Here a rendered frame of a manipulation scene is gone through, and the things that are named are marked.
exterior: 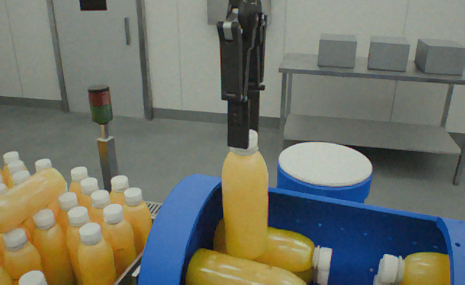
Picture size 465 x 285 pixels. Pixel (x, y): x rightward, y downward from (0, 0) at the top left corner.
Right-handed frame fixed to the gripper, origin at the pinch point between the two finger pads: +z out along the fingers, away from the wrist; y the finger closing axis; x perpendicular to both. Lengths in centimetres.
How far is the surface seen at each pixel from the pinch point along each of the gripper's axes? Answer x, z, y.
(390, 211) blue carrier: -22.2, 14.8, 6.6
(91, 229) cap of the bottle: 29.4, 25.5, -2.7
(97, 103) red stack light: 55, 14, 32
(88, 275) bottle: 29.2, 34.2, -6.2
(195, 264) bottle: 4.8, 21.4, -7.7
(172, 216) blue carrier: 8.4, 13.8, -7.2
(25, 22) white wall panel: 385, 25, 289
